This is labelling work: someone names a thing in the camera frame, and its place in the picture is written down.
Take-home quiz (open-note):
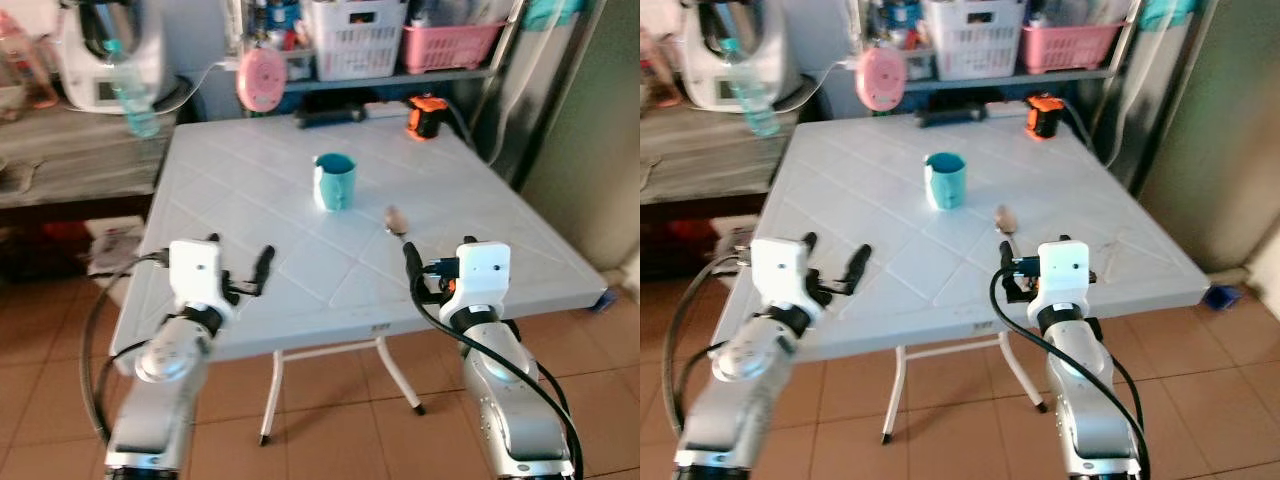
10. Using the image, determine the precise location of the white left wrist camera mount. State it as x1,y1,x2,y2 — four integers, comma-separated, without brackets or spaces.
750,237,823,321
167,240,234,317

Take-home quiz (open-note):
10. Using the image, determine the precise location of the white plastic basket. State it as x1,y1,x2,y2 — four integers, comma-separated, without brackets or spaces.
920,0,1026,81
300,0,409,83

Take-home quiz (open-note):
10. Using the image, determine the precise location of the white plastic folding table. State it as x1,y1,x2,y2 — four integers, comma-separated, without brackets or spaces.
712,110,1211,446
110,110,609,446

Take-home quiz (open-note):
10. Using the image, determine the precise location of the grey metal cabinet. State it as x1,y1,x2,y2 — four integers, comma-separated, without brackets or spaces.
520,0,641,271
1140,0,1280,276

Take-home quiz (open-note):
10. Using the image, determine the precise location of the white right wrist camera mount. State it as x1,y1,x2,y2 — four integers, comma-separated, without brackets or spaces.
440,240,512,321
1035,240,1091,316

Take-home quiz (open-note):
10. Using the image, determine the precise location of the orange and black device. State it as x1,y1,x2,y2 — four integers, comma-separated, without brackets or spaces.
405,95,448,141
1025,92,1066,139

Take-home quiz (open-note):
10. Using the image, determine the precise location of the pink plastic basket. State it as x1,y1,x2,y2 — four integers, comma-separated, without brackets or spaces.
1020,20,1121,74
402,20,506,74

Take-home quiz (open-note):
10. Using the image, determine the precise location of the teal mug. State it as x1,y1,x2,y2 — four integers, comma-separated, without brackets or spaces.
313,153,357,212
924,152,968,212

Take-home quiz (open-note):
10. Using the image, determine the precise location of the black bar-shaped object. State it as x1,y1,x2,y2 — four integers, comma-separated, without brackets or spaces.
915,105,986,128
295,107,366,128

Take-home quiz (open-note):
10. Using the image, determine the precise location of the pink round gadget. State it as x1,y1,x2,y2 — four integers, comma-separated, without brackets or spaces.
855,45,908,113
236,47,289,113

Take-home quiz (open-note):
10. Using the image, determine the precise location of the metal shelf rack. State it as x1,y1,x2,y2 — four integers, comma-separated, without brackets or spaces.
850,0,1141,186
228,0,531,181

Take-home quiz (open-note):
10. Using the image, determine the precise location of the white kitchen machine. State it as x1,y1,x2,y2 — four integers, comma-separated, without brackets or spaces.
55,0,166,113
680,0,801,113

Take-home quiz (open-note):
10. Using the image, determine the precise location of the clear plastic water bottle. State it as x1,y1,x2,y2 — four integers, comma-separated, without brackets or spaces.
720,38,781,138
103,40,161,138

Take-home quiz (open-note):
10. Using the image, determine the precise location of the teal cloth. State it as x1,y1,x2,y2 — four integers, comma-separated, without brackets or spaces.
1140,0,1196,29
520,0,581,29

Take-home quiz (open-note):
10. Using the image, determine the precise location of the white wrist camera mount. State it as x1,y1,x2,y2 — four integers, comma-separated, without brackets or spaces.
167,240,234,317
750,237,823,321
440,240,512,321
1035,240,1091,316

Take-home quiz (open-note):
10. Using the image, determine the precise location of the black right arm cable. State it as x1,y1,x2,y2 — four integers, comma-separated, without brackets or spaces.
990,270,1151,480
410,290,583,480

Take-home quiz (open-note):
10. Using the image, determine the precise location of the grey wooden side table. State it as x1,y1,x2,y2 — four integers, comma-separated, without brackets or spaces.
640,100,801,206
0,100,181,211

